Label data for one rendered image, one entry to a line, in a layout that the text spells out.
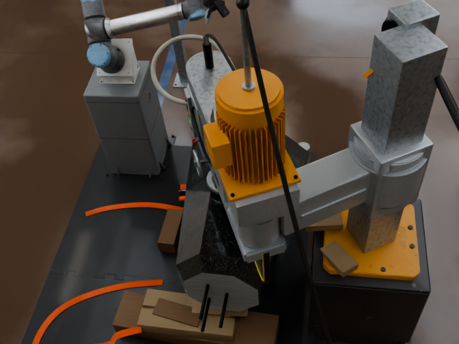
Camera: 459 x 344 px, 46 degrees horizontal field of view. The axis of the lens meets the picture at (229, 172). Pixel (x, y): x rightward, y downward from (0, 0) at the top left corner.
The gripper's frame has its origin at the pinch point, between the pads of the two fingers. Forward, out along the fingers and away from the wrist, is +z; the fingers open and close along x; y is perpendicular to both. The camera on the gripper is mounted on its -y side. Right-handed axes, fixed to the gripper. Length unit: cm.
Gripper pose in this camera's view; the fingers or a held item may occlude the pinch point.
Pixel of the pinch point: (216, 16)
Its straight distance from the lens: 325.6
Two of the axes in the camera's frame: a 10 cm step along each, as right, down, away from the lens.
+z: -0.3, 3.2, 9.5
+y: -7.3, -6.5, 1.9
